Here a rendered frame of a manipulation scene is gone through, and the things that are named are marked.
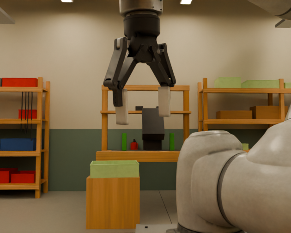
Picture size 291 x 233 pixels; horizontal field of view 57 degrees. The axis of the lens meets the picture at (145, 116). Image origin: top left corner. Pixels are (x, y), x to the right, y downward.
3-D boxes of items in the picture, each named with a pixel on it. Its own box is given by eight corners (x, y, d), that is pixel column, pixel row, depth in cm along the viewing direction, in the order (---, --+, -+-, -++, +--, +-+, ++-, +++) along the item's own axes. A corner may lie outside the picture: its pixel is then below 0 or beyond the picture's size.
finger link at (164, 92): (157, 86, 63) (159, 86, 63) (158, 116, 64) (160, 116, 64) (167, 86, 61) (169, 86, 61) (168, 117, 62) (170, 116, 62)
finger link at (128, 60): (148, 47, 55) (145, 42, 54) (124, 90, 50) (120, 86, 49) (135, 50, 57) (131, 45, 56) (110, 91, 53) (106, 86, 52)
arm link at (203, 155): (210, 209, 75) (209, 130, 77) (269, 229, 60) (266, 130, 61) (162, 218, 67) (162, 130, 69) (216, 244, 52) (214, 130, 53)
